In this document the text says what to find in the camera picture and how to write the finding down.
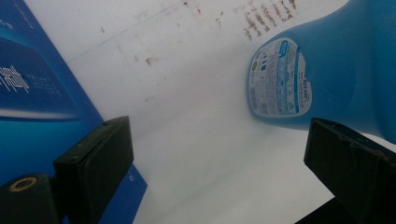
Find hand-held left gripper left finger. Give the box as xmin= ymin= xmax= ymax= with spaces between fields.
xmin=51 ymin=115 xmax=135 ymax=224

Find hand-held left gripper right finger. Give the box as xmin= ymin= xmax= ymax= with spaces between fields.
xmin=303 ymin=117 xmax=396 ymax=224

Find blue cardboard box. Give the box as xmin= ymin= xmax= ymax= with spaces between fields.
xmin=0 ymin=0 xmax=149 ymax=224

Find blue detergent bottle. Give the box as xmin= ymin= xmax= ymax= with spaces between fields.
xmin=247 ymin=0 xmax=396 ymax=145

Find white table mat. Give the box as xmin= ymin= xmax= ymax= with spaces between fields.
xmin=23 ymin=0 xmax=396 ymax=224

